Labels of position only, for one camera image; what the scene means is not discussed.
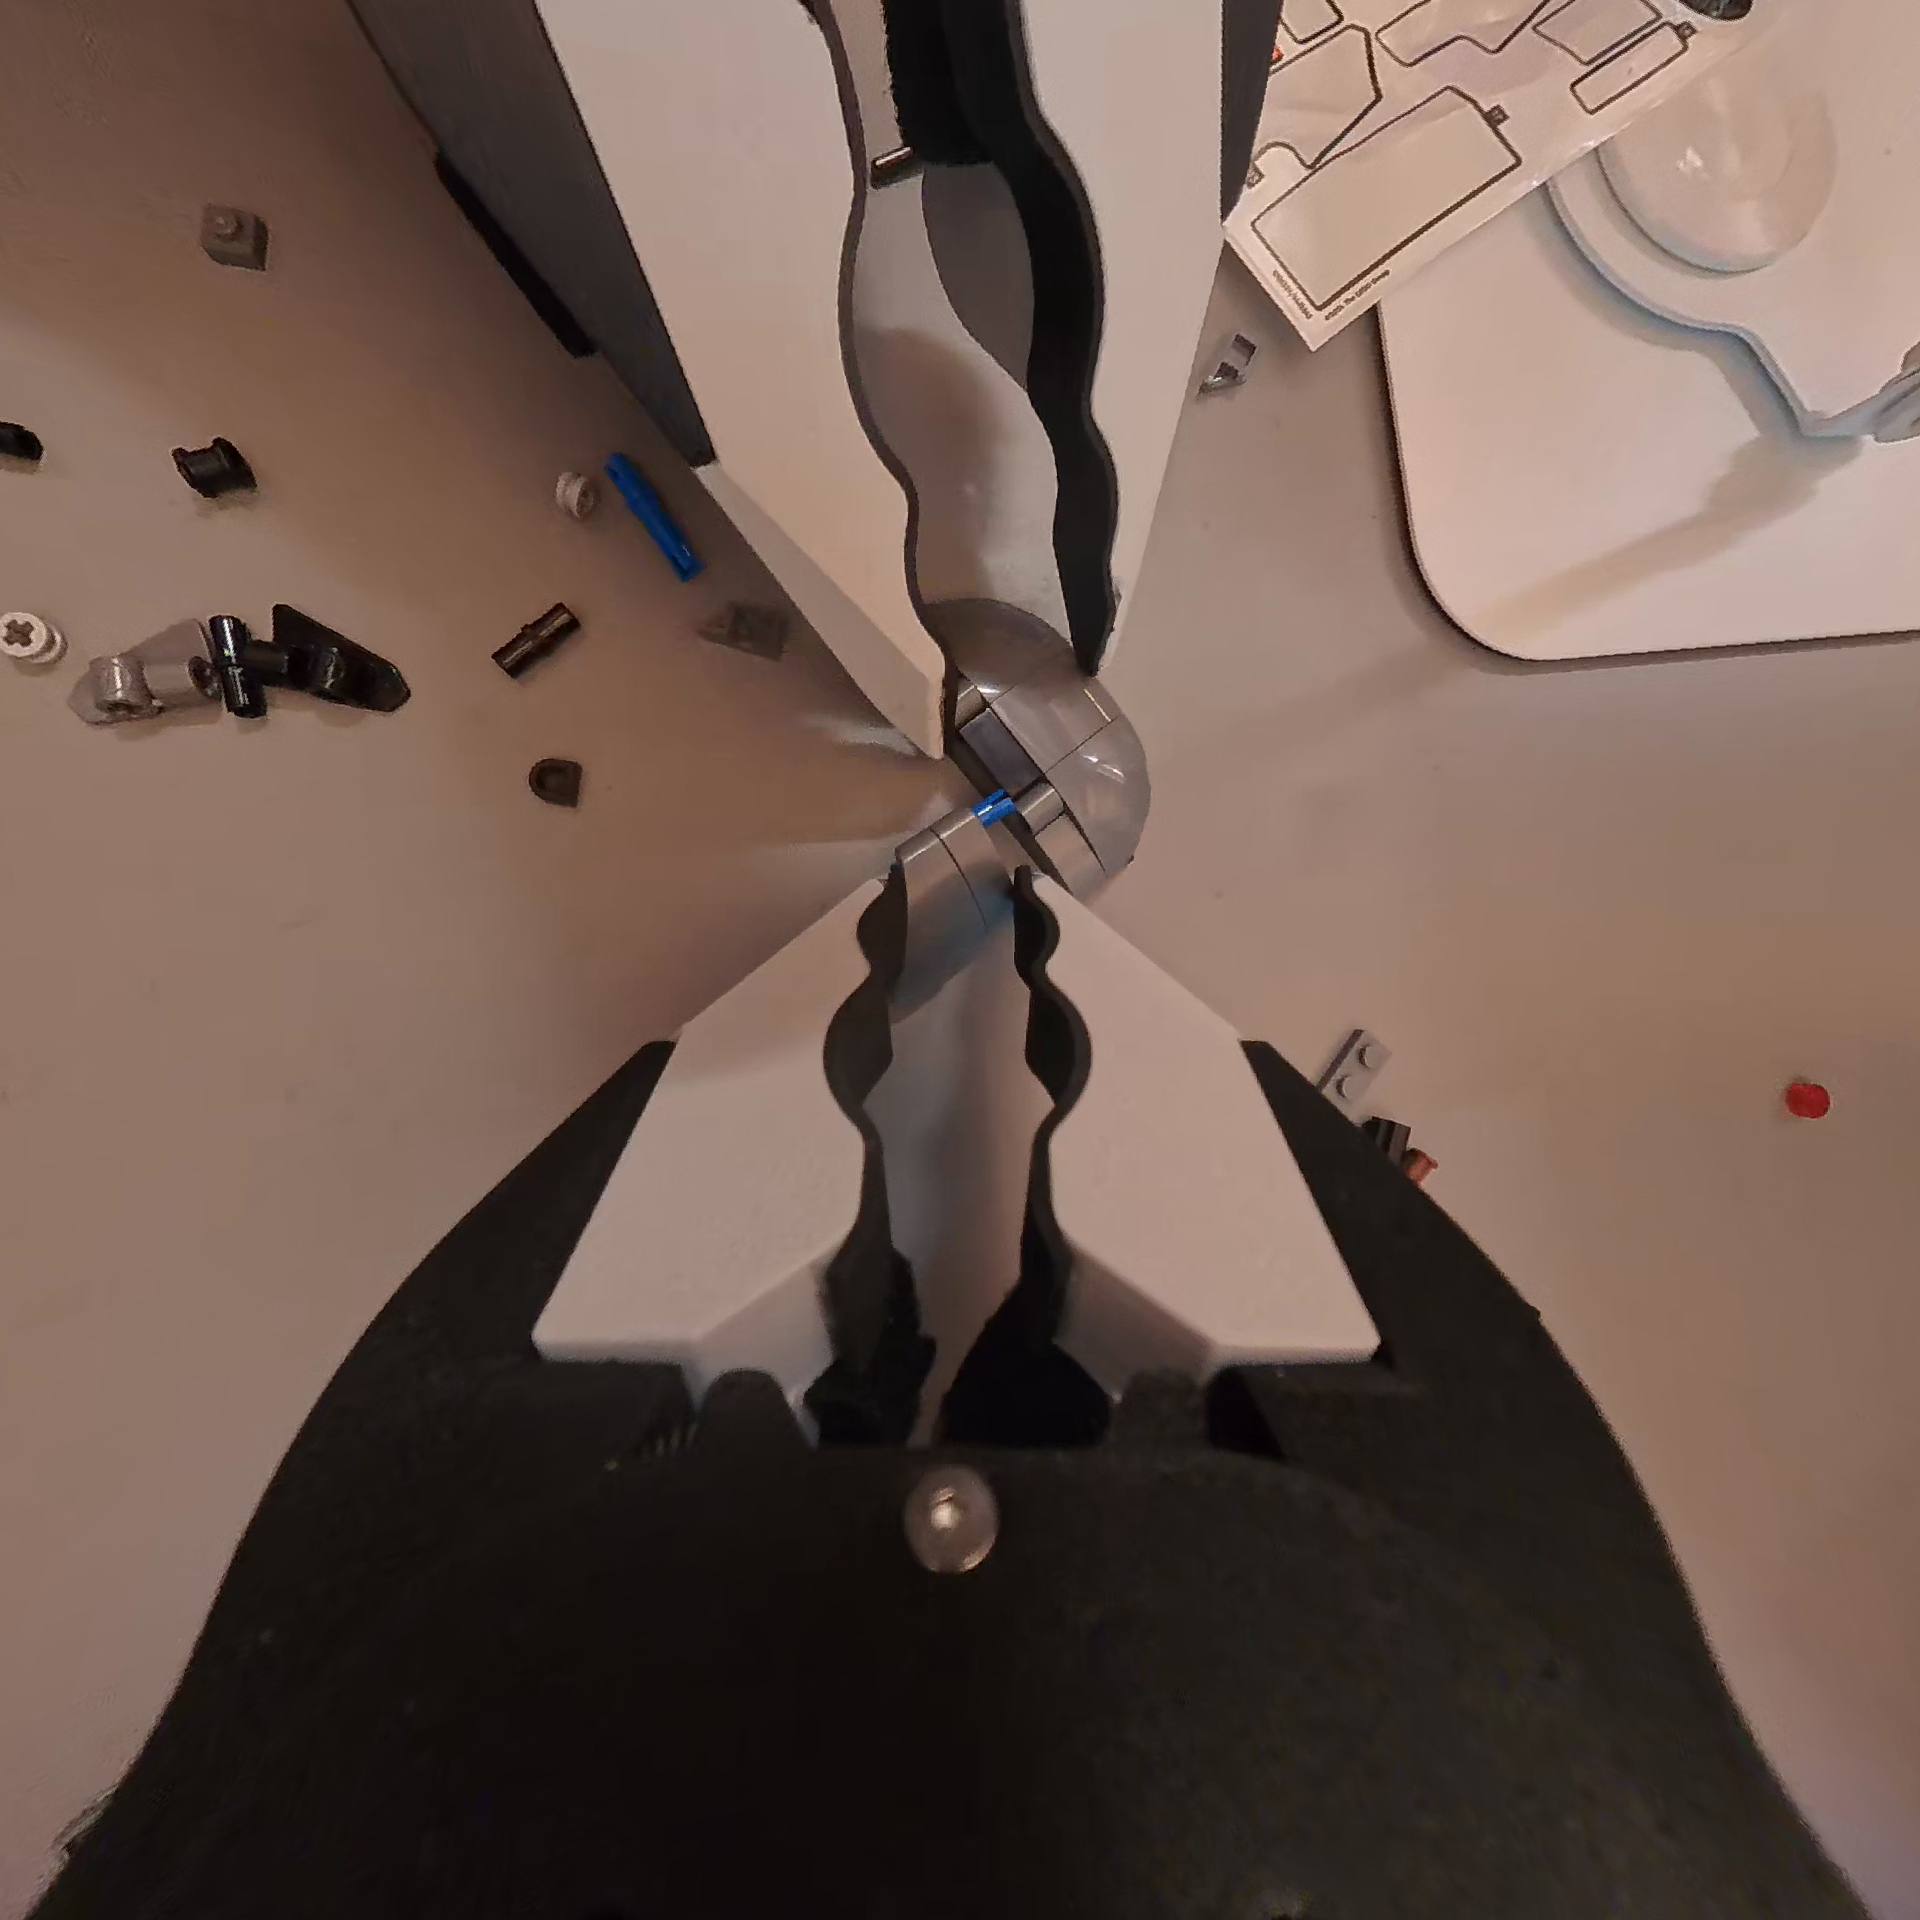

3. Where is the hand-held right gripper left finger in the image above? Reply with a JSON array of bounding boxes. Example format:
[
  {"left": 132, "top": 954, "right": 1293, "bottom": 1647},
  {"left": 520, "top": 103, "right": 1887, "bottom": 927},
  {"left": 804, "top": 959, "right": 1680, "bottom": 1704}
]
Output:
[{"left": 528, "top": 877, "right": 922, "bottom": 1445}]

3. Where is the dark grey curved lego panel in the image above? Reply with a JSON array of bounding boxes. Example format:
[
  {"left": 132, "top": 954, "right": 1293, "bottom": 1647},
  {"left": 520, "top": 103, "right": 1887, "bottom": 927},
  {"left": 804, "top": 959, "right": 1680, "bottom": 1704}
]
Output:
[{"left": 931, "top": 596, "right": 1155, "bottom": 904}]

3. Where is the white sticker sheet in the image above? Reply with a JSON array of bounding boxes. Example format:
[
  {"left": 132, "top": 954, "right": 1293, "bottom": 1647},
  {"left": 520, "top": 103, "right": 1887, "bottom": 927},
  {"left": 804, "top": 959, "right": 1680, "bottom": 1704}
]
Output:
[{"left": 1223, "top": 0, "right": 1758, "bottom": 355}]

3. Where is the grey bent lego beam assembly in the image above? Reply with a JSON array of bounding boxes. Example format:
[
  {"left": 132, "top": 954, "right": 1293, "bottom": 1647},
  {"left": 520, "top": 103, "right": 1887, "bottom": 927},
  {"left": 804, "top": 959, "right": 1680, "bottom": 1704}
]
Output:
[{"left": 894, "top": 802, "right": 1039, "bottom": 1025}]

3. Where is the long blue lego pin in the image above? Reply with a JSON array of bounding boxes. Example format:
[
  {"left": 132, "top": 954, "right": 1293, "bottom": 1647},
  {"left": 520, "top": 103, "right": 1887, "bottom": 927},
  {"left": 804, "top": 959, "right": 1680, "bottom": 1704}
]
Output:
[{"left": 604, "top": 452, "right": 706, "bottom": 580}]

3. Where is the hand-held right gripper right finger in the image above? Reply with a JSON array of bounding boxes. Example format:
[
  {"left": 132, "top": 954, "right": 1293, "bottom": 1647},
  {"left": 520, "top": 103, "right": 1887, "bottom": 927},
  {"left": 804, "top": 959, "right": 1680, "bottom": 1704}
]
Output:
[{"left": 1012, "top": 872, "right": 1386, "bottom": 1441}]

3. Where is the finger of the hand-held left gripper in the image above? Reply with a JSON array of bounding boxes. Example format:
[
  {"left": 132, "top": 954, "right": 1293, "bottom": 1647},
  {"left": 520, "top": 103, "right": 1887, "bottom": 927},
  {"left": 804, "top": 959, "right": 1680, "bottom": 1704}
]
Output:
[
  {"left": 533, "top": 0, "right": 962, "bottom": 759},
  {"left": 995, "top": 0, "right": 1228, "bottom": 672}
]

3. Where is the white book stand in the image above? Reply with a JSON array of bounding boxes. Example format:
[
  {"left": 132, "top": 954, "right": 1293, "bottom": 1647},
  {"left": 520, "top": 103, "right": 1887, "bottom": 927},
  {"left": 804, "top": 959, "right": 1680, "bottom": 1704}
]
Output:
[{"left": 1376, "top": 60, "right": 1920, "bottom": 664}]

